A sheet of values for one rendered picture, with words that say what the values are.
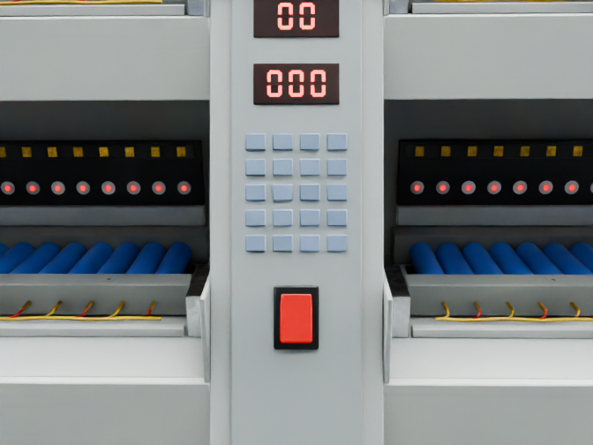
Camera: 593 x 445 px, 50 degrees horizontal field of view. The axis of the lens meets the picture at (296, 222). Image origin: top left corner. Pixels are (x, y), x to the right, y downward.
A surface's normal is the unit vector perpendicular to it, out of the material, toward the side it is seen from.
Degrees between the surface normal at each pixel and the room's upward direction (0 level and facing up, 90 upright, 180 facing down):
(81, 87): 109
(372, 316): 90
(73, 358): 19
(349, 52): 90
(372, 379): 90
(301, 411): 90
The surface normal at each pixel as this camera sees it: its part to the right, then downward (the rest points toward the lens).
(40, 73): -0.02, 0.32
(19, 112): -0.02, 0.00
